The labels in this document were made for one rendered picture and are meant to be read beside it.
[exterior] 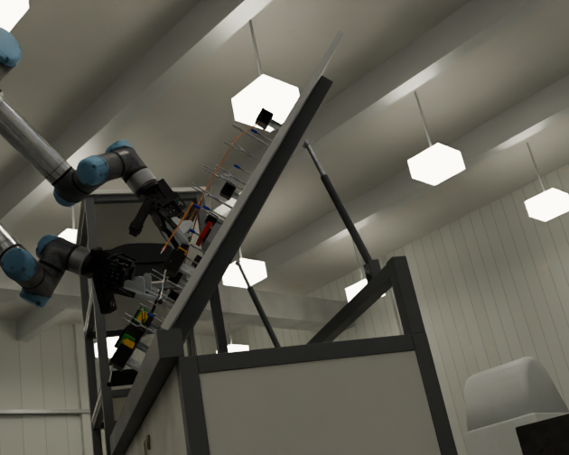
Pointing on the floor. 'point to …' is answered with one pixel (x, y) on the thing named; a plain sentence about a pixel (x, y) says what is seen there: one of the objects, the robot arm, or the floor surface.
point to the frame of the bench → (189, 398)
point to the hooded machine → (508, 405)
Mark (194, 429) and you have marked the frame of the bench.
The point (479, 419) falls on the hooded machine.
